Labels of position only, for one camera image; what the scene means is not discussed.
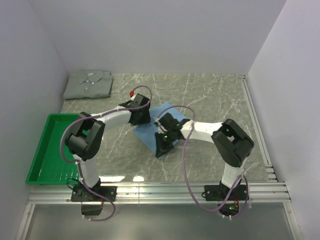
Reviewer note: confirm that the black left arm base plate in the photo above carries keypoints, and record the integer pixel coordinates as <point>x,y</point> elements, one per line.
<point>92,201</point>

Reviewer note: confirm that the green plastic tray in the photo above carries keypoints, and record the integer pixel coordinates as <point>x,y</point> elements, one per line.
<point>48,168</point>

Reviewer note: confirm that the aluminium right side rail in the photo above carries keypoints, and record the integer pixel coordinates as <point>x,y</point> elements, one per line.
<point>258,131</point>

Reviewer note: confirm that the folded grey shirt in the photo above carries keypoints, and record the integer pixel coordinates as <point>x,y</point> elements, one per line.
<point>91,84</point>

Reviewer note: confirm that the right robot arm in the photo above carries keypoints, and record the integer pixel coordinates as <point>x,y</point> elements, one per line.
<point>231,141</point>

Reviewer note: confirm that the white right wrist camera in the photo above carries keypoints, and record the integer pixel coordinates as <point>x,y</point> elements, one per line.
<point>160,128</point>

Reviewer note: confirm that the aluminium rail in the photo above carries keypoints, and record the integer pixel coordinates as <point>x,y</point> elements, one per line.
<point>156,193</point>
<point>258,131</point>

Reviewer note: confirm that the light blue long sleeve shirt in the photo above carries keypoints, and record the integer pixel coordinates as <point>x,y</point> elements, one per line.
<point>146,132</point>

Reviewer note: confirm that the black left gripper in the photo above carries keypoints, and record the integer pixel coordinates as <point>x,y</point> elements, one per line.
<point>146,118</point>

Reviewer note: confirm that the aluminium front rail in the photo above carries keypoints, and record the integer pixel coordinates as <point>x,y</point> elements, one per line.
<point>156,193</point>

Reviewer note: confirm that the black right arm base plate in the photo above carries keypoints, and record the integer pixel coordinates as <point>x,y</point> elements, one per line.
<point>219,192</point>

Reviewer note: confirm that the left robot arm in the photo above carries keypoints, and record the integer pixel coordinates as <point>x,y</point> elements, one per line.
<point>84,136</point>

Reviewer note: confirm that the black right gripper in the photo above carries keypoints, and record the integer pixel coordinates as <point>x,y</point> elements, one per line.
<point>161,148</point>

